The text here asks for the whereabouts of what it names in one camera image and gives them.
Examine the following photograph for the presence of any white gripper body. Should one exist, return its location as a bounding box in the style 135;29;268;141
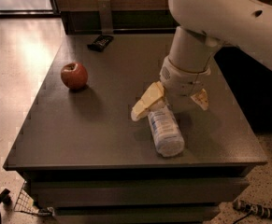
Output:
160;57;210;113

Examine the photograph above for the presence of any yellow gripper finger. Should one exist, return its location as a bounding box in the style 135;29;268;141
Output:
131;81;165;121
191;89;208;111

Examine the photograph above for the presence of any clear blue-label plastic bottle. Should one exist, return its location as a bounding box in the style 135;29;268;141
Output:
148;106;185;158

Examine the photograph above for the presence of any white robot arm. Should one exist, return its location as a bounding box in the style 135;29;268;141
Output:
131;0;272;121

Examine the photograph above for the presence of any black snack bar wrapper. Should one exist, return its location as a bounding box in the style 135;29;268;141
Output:
87;35;114;52

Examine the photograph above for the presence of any red apple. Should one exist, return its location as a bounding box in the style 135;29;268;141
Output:
61;63;88;91

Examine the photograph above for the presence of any dark grey drawer cabinet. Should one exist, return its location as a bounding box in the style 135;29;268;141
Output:
4;35;266;224

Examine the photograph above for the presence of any striped power strip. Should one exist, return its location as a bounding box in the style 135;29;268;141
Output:
233;200;272;220

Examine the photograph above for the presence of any left metal bracket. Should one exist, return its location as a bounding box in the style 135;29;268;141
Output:
98;0;114;35

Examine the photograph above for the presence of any wire mesh basket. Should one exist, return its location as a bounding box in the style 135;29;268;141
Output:
14;182;53;217

